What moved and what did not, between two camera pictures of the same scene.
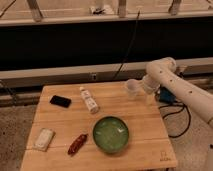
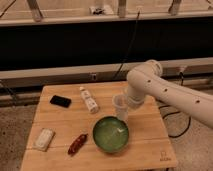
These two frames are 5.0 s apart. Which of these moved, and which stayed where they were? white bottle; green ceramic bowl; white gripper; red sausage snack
Moved: white gripper
Stayed: green ceramic bowl; white bottle; red sausage snack
